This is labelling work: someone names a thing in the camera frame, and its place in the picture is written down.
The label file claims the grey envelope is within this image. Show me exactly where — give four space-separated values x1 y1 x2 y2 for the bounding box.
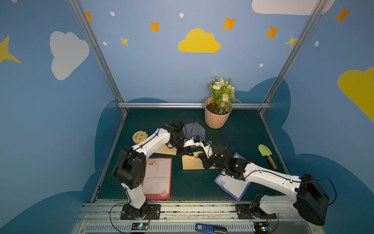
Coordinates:
182 122 206 140

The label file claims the red letter paper flat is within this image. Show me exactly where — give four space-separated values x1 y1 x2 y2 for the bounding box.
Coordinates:
142 158 172 200

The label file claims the right green circuit board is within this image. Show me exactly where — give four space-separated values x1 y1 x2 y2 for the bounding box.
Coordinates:
253 222 271 234

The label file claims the white flower plant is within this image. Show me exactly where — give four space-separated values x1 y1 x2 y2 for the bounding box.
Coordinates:
207 75 241 115

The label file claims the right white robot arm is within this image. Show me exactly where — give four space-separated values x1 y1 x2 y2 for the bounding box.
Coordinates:
198 145 330 226

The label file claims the left green circuit board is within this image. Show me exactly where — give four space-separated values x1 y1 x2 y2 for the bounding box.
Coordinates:
131 223 149 231

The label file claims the large yellow envelope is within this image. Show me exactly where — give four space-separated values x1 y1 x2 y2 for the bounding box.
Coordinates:
155 145 177 156

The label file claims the small yellow envelope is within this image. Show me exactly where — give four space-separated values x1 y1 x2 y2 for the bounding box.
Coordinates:
182 151 205 170

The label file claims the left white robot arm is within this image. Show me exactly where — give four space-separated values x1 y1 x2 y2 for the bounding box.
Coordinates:
112 119 193 218

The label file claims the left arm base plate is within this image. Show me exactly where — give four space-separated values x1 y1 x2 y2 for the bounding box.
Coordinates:
120 204 161 220

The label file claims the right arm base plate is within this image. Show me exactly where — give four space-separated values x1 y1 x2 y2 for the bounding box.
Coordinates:
235 203 277 219

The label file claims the green circuit board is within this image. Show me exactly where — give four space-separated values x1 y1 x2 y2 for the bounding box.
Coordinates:
131 223 149 231
253 222 271 234

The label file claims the peach flower pot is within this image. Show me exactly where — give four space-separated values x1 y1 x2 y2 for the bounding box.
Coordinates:
205 97 233 129

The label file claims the blue floral letter paper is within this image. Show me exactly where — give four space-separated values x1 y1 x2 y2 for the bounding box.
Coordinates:
214 171 250 201

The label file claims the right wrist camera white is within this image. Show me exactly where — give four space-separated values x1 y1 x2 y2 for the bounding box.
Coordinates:
201 139 213 159

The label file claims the blue handheld device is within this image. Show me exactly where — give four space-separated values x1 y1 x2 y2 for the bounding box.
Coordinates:
195 223 228 234

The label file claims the aluminium front rail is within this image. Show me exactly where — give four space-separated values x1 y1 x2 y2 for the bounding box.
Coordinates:
72 200 324 234

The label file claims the green toy shovel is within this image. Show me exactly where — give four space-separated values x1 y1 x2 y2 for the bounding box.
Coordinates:
258 144 277 170

